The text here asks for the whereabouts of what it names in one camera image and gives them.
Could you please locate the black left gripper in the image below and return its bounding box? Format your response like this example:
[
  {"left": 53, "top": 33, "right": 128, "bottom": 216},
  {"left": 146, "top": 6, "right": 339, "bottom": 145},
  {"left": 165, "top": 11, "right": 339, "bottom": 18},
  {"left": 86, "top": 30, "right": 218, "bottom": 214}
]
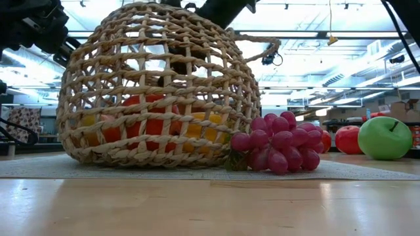
[{"left": 0, "top": 0, "right": 83, "bottom": 66}]

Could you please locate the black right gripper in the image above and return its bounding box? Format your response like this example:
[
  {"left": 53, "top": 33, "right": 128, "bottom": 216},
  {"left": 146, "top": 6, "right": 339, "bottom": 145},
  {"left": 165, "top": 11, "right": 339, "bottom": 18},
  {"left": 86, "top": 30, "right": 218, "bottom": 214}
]
[{"left": 169, "top": 0, "right": 261, "bottom": 77}]

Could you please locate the yellow bell pepper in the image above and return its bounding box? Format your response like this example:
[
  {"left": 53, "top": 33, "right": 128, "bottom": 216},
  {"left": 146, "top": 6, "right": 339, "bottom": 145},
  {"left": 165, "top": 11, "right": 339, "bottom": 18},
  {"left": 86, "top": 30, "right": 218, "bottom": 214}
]
[{"left": 183, "top": 112, "right": 229, "bottom": 154}]

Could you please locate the small red yellow apple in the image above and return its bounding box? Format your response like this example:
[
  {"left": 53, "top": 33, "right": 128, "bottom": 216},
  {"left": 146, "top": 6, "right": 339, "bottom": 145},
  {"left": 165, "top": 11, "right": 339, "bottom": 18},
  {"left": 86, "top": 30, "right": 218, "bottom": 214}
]
[{"left": 80, "top": 113, "right": 123, "bottom": 148}]

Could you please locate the green apple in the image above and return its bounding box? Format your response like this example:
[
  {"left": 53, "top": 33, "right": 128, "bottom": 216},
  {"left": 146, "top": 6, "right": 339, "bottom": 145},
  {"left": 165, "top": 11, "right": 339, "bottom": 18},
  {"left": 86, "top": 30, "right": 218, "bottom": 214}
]
[{"left": 357, "top": 116, "right": 414, "bottom": 161}]

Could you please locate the woven straw basket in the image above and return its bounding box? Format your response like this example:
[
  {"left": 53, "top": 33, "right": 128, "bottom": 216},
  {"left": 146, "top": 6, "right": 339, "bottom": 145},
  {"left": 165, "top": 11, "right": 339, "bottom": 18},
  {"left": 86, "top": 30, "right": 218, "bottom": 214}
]
[{"left": 55, "top": 1, "right": 282, "bottom": 168}]

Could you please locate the orange red tomato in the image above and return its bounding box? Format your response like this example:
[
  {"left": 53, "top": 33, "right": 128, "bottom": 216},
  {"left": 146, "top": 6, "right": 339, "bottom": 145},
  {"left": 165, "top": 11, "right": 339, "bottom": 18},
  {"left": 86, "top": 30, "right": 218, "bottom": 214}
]
[{"left": 121, "top": 94, "right": 184, "bottom": 153}]

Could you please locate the brown patterned box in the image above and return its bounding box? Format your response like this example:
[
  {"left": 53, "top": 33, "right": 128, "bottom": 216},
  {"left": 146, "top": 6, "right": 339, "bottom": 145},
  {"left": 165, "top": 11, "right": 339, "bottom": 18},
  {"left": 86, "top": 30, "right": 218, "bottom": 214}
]
[{"left": 5, "top": 107, "right": 41, "bottom": 144}]

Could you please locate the purple grape bunch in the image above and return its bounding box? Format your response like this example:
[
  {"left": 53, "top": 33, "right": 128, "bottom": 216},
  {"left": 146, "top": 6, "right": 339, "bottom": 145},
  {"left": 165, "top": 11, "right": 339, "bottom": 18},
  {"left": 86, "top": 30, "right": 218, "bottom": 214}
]
[{"left": 224, "top": 110, "right": 324, "bottom": 175}]

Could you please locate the grey woven placemat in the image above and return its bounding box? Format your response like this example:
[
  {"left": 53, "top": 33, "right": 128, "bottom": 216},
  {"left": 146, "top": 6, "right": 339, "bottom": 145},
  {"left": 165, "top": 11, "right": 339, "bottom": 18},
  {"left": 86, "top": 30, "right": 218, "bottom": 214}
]
[{"left": 0, "top": 153, "right": 420, "bottom": 181}]

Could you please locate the black ceiling beam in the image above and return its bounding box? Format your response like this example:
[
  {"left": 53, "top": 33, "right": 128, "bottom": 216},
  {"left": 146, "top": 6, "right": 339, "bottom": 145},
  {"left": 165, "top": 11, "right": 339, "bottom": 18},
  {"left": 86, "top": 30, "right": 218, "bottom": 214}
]
[{"left": 67, "top": 29, "right": 408, "bottom": 41}]

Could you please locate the red background object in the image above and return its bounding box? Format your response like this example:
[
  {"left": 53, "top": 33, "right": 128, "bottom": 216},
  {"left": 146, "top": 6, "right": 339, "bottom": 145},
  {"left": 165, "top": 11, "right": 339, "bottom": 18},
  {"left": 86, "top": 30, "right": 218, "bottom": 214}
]
[{"left": 362, "top": 111, "right": 385, "bottom": 123}]

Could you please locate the cardboard box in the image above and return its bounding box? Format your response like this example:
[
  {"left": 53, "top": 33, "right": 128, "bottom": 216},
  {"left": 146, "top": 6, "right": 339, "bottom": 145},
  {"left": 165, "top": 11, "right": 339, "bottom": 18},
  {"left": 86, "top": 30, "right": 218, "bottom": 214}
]
[{"left": 390, "top": 99, "right": 420, "bottom": 123}]

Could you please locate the black hanging cable bundle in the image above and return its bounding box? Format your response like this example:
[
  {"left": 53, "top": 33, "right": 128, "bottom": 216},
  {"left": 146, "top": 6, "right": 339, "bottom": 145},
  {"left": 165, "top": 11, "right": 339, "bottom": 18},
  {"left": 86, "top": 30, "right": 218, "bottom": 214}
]
[{"left": 261, "top": 44, "right": 284, "bottom": 67}]

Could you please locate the black cable loop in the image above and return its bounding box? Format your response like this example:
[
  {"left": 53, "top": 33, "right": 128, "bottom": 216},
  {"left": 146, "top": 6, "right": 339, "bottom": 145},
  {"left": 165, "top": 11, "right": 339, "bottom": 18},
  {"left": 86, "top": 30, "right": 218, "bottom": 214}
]
[{"left": 0, "top": 117, "right": 39, "bottom": 146}]

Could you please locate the black metal table frame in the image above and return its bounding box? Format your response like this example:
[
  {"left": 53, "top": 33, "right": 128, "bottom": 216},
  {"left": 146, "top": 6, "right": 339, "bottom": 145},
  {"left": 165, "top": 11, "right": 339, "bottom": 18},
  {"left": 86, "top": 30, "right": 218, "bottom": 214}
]
[{"left": 0, "top": 142, "right": 66, "bottom": 155}]

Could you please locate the yellow hanging power cord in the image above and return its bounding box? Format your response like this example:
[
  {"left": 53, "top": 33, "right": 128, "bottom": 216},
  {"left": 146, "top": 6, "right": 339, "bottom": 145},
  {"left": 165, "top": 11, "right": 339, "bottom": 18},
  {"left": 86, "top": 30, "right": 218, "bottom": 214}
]
[{"left": 326, "top": 0, "right": 340, "bottom": 47}]

